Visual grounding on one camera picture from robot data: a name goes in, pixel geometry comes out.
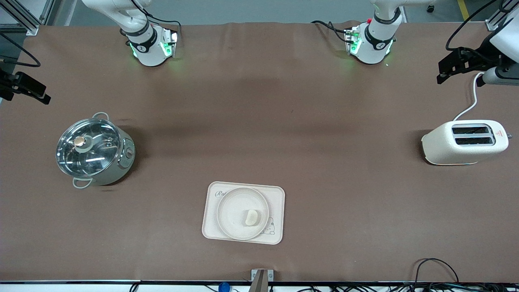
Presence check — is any brown table cover sheet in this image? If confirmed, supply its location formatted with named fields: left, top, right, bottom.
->
left=0, top=21, right=519, bottom=283

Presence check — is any black arm base cable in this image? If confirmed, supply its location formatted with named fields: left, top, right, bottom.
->
left=311, top=20, right=350, bottom=43
left=130, top=0, right=182, bottom=41

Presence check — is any white toaster power cord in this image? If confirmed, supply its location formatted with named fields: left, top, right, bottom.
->
left=453, top=72, right=485, bottom=121

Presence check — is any glass pot lid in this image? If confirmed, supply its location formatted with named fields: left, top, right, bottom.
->
left=56, top=118, right=122, bottom=178

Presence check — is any aluminium frame profile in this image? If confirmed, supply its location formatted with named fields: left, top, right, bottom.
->
left=0, top=0, right=55, bottom=35
left=486, top=0, right=519, bottom=31

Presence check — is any round beige plate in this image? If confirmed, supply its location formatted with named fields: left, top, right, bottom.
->
left=217, top=187, right=269, bottom=240

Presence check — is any black looped cable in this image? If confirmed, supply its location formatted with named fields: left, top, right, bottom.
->
left=414, top=258, right=459, bottom=285

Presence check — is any beige rabbit print tray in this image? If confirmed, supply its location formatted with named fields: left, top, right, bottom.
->
left=202, top=181, right=285, bottom=245

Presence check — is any grey metal mounting bracket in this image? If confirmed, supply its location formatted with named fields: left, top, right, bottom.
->
left=248, top=269, right=275, bottom=292

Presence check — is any silver electric cooking pot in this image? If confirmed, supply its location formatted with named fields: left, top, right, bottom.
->
left=56, top=112, right=136, bottom=189

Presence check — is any cream two-slot toaster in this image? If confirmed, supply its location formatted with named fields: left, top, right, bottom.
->
left=422, top=120, right=510, bottom=165

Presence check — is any black left arm base cable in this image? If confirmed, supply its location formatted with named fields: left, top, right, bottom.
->
left=311, top=20, right=350, bottom=43

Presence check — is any black right arm base cable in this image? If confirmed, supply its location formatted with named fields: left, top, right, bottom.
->
left=130, top=0, right=182, bottom=41

